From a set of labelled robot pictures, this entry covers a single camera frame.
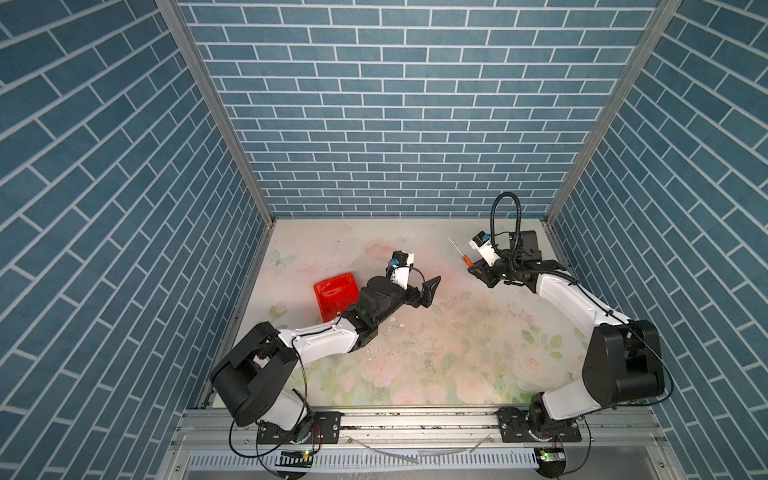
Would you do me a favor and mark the red plastic bin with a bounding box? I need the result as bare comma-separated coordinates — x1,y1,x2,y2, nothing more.
313,273,359,323

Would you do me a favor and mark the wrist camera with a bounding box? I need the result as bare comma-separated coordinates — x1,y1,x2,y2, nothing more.
386,250,415,290
469,231,500,267

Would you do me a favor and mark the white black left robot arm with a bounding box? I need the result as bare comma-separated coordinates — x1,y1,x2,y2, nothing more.
210,276,441,432

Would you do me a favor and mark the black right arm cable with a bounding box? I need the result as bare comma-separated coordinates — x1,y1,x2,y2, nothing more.
489,191,523,271

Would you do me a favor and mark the aluminium corner post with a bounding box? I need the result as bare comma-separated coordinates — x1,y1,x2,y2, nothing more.
544,0,682,226
156,0,275,228

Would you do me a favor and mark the aluminium corner post left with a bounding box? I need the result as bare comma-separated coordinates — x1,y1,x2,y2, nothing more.
156,0,275,228

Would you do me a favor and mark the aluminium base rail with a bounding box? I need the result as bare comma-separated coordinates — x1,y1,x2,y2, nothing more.
157,407,684,479

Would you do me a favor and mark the aluminium corner post right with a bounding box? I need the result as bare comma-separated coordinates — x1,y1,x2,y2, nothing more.
544,0,682,226

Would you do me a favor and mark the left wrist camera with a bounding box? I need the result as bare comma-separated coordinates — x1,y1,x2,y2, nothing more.
386,250,415,290

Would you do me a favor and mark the white cable duct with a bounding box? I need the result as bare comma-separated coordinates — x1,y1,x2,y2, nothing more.
185,448,539,474

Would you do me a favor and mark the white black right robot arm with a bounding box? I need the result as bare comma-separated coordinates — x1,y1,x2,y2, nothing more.
467,258,669,442

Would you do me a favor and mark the orange handled screwdriver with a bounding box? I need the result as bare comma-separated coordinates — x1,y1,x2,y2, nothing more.
448,238,474,268

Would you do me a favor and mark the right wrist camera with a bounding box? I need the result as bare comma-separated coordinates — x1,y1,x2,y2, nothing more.
469,231,500,267

